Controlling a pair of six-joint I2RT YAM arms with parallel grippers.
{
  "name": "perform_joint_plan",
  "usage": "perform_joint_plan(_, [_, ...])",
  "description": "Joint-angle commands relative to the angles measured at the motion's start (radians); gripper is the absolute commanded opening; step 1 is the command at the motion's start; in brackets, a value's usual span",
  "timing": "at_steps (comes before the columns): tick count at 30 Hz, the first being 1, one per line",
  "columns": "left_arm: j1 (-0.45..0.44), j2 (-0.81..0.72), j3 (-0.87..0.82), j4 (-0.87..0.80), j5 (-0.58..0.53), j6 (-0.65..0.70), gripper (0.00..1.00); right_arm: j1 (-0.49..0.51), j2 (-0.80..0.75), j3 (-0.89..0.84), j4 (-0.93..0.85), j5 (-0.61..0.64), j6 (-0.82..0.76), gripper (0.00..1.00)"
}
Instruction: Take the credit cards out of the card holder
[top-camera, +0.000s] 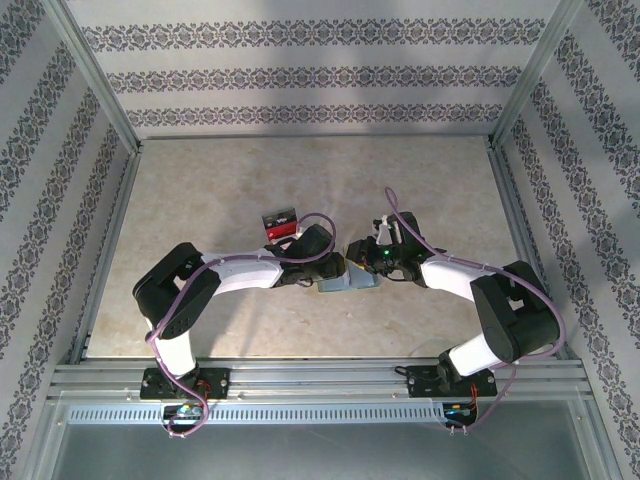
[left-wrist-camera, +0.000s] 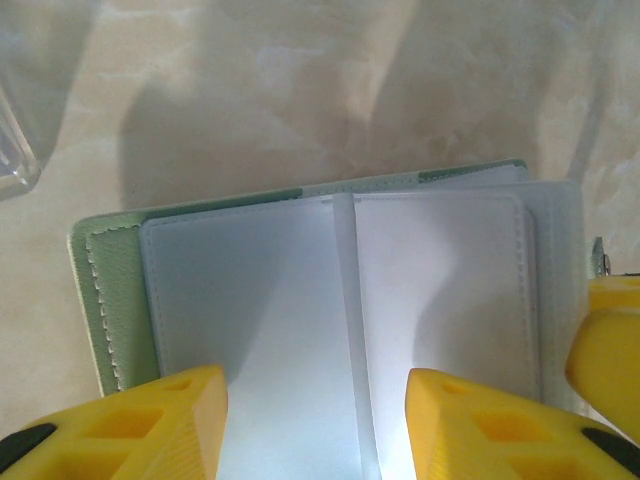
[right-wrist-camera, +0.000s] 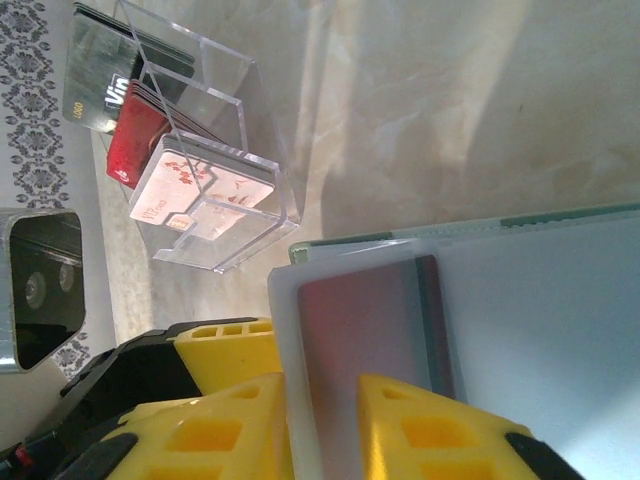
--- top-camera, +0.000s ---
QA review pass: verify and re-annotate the grey metal tray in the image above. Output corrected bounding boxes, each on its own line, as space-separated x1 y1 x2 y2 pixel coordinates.
29 389 619 480

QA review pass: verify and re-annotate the aluminium frame post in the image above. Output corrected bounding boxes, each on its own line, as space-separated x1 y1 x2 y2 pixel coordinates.
492 0 587 147
42 0 144 151

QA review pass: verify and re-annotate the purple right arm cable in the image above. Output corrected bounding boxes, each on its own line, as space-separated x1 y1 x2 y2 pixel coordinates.
383 187 567 437

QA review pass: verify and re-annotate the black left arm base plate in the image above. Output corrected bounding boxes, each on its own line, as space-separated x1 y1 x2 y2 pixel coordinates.
139 367 232 401

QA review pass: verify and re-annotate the slotted grey cable duct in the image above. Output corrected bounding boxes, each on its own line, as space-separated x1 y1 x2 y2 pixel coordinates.
66 403 447 426

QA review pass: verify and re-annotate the aluminium side frame rail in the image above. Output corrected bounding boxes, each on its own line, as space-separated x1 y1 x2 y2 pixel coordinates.
487 139 571 361

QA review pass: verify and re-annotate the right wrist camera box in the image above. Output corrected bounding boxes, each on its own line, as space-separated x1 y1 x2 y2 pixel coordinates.
372 214 402 247

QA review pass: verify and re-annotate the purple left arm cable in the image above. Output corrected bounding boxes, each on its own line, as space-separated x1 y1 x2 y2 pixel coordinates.
145 212 339 442

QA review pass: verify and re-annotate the aluminium front frame rail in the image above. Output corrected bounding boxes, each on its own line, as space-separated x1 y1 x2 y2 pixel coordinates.
47 357 594 401

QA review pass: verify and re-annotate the green card holder wallet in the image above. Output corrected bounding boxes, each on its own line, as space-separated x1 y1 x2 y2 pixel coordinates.
316 260 385 295

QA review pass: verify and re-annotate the clear box with red items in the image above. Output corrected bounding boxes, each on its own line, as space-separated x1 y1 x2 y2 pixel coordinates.
261 205 304 247

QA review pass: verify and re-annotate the aluminium back frame rail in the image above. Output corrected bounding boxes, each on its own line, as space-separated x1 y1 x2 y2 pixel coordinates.
135 132 496 144

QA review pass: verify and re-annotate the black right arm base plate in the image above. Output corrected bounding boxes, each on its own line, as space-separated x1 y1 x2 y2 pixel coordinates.
407 364 499 399

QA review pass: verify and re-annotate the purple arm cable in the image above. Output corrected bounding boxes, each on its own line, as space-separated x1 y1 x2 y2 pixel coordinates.
383 187 567 437
145 212 339 442

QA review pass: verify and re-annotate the black printed card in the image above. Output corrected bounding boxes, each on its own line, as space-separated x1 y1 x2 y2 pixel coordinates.
261 205 299 230

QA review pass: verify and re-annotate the small electronics board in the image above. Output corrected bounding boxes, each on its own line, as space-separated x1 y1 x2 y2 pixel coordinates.
442 402 479 419
163 403 205 420

